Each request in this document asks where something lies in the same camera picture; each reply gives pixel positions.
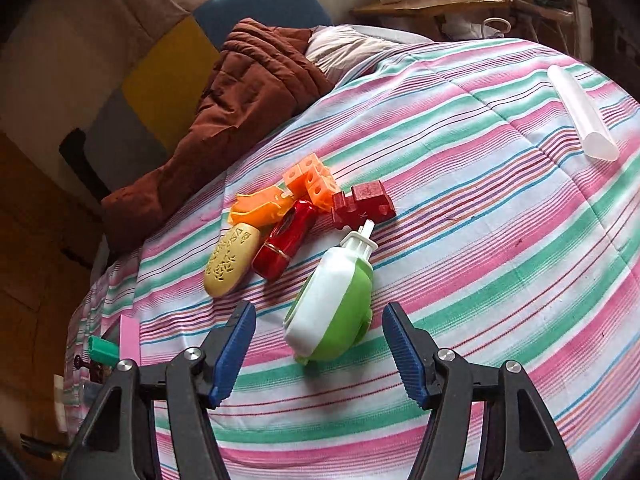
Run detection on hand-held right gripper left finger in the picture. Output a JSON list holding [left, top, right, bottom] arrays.
[[60, 301, 257, 480]]

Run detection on red puzzle block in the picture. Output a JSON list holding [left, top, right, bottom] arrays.
[[331, 180, 397, 231]]

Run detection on wooden side table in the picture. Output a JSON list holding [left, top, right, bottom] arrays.
[[350, 0, 513, 36]]

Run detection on white cable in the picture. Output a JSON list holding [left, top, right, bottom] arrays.
[[480, 16, 511, 41]]

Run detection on dark brown plastic ornament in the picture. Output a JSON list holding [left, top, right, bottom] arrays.
[[74, 355, 108, 381]]

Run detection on yellow oval perforated case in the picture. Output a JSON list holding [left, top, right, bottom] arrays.
[[203, 224, 262, 298]]

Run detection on cluttered shelf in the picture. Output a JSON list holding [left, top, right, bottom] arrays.
[[510, 0, 596, 61]]

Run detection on grey yellow blue headboard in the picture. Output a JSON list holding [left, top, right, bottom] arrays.
[[82, 0, 333, 201]]

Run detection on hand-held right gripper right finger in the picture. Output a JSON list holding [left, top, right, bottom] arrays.
[[382, 301, 583, 480]]

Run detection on orange cube blocks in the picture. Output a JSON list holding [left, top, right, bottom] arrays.
[[282, 152, 341, 212]]

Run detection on green and white plastic device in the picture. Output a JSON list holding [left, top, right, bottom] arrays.
[[282, 219, 378, 365]]

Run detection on wooden wardrobe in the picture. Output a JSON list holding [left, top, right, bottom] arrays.
[[0, 130, 106, 411]]

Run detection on translucent white tube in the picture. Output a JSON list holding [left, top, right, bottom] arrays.
[[546, 64, 621, 162]]

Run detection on red glossy bottle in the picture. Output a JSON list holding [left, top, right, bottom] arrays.
[[251, 200, 318, 281]]

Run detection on orange plastic boat shell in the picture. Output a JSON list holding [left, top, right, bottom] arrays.
[[229, 185, 296, 228]]

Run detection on pale pillow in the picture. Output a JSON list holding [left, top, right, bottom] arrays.
[[305, 25, 401, 81]]

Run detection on brown quilt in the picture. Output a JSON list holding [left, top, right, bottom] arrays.
[[101, 17, 336, 253]]

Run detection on pink rimmed white tray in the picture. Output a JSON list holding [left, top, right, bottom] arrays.
[[100, 316, 141, 366]]

